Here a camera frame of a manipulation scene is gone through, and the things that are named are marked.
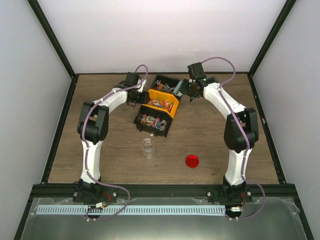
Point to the light blue slotted cable duct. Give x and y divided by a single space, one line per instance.
137 210

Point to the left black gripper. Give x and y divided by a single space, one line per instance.
143 99

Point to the black candy bin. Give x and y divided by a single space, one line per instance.
153 121
164 84

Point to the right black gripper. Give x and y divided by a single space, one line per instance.
183 90

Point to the clear plastic jar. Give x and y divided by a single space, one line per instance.
148 148

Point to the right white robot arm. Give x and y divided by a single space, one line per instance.
241 130

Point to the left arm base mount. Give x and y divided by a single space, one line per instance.
91 193

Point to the red jar lid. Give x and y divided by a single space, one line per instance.
192 161

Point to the orange candy bin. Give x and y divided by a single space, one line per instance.
163 101

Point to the light blue slotted scoop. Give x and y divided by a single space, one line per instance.
177 90

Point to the black aluminium frame rail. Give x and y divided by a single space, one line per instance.
59 190

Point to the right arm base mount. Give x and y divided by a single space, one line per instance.
226 193

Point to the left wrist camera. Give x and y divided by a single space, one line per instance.
141 85

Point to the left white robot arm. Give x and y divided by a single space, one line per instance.
93 123

